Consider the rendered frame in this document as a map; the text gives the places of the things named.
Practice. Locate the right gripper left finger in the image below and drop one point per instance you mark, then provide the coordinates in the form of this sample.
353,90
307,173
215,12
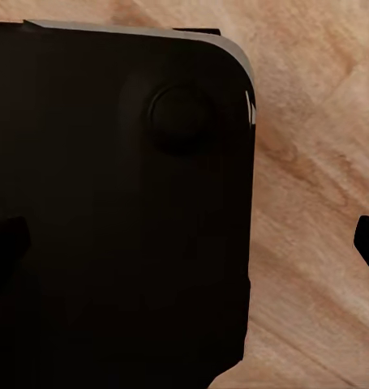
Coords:
14,243

